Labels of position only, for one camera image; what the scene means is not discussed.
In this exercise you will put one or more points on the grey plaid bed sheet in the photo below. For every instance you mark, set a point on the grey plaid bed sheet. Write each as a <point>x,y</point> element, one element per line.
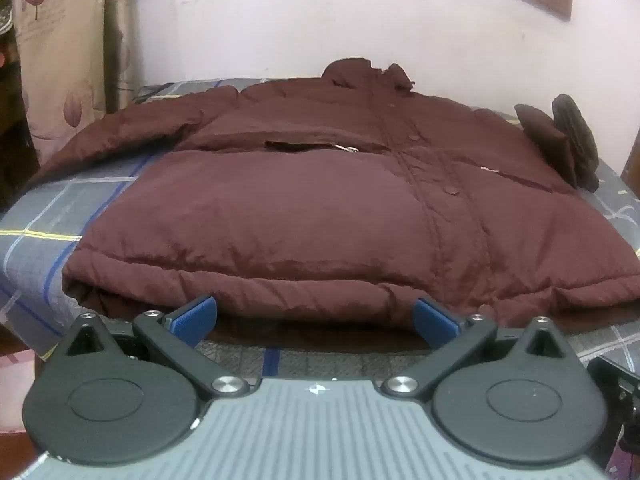
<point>60,220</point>

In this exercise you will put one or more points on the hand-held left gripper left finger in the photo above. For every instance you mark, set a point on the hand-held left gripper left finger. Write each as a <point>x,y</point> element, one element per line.
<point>192,317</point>

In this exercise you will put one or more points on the dark wooden cabinet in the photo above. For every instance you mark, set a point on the dark wooden cabinet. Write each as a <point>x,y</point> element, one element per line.
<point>15,130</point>

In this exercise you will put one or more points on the maroon puffer jacket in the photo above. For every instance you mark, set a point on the maroon puffer jacket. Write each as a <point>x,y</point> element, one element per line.
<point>310,220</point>

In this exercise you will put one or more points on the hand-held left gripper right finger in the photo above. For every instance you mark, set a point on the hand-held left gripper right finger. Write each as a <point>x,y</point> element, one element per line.
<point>436,320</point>

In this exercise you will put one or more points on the floral beige curtain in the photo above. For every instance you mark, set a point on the floral beige curtain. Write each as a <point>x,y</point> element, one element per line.
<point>65,50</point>

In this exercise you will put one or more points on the dark object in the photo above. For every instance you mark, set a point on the dark object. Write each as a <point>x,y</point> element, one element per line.
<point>617,400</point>

